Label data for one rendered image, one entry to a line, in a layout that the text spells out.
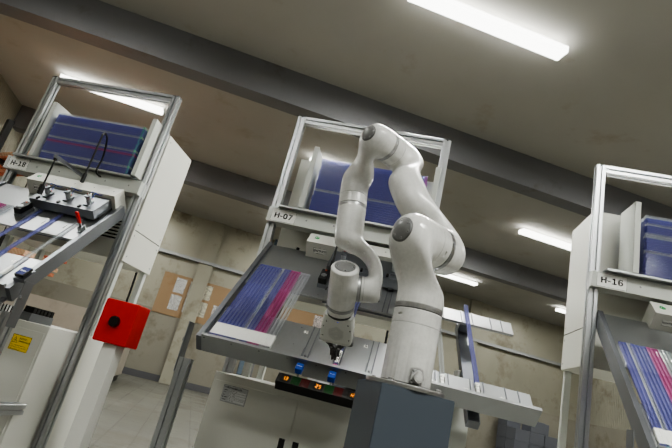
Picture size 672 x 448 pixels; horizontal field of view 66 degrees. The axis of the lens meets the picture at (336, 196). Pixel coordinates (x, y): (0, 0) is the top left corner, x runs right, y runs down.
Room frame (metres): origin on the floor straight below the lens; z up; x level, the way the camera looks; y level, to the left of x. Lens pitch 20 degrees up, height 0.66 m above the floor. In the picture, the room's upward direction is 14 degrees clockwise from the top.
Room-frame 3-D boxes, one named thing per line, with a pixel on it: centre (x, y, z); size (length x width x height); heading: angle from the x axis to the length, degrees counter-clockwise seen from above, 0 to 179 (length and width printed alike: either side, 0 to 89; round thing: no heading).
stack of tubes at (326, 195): (2.31, -0.15, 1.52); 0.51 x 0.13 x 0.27; 79
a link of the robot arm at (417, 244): (1.29, -0.25, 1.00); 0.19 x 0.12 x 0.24; 129
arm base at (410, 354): (1.31, -0.27, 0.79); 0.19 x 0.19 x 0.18
